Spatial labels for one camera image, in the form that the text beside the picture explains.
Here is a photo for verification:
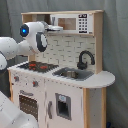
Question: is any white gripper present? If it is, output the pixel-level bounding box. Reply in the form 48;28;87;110
43;22;63;33

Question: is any toy microwave with door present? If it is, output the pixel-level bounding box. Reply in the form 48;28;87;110
50;14;93;34

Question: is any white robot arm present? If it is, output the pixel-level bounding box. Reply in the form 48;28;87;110
0;21;63;128

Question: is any wooden toy kitchen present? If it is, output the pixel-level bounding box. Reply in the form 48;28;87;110
9;10;115;128

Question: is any black stovetop with red burners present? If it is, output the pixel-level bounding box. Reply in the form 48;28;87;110
20;61;57;73

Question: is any black toy faucet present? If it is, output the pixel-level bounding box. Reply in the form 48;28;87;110
76;50;96;71

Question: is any right red stove knob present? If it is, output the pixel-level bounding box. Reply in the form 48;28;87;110
32;81;38;87

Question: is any red stove knob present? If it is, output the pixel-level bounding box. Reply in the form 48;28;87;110
14;76;19;82
32;81;38;87

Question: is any left red stove knob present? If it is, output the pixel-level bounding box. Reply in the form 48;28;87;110
14;76;19;82

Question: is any grey toy sink basin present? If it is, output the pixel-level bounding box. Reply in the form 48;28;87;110
53;67;93;81

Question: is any toy oven door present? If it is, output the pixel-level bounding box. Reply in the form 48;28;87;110
19;90;38;119

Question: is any toy fridge door with dispenser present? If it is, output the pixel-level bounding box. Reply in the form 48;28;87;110
46;81;83;128

